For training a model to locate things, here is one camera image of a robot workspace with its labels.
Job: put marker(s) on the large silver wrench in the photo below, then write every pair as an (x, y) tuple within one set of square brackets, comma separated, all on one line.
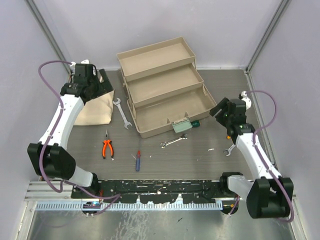
[(117, 103)]

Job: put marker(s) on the silver wrench near right arm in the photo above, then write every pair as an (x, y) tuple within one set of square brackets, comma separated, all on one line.
[(229, 150)]

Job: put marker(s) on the beige cloth bag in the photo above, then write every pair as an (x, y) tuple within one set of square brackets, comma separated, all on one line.
[(97, 111)]

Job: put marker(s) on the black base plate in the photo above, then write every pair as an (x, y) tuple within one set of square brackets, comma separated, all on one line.
[(164, 191)]

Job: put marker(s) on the orange handled pliers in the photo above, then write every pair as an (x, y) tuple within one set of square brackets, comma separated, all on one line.
[(107, 143)]

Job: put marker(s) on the green handled screwdriver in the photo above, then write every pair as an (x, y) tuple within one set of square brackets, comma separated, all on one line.
[(195, 124)]

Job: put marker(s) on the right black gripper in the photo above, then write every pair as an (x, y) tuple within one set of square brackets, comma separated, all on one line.
[(223, 104)]

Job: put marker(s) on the small silver wrench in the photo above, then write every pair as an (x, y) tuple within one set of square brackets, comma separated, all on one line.
[(182, 137)]

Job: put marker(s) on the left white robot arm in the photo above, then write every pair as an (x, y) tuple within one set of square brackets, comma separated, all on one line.
[(49, 156)]

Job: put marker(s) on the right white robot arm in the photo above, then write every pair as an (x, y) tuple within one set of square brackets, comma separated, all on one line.
[(270, 194)]

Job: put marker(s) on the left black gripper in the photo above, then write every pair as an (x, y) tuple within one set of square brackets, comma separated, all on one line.
[(104, 87)]

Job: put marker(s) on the slotted cable duct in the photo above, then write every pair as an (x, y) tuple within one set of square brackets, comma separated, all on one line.
[(94, 206)]

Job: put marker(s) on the blue handled screwdriver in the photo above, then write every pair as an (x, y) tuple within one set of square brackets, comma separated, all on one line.
[(138, 157)]

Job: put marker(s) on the brown translucent toolbox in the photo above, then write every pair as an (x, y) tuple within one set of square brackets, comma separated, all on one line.
[(165, 90)]

